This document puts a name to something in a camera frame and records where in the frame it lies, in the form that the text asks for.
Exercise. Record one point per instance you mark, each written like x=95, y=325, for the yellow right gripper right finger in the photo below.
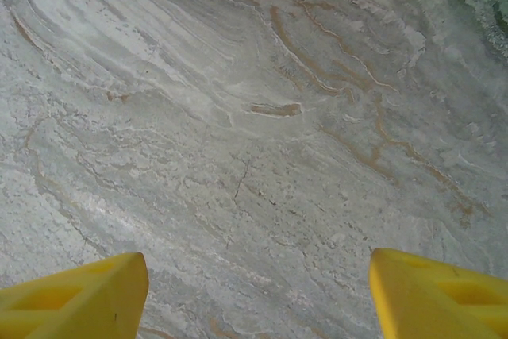
x=436, y=303

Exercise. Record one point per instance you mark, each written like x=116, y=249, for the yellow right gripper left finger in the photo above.
x=79, y=303

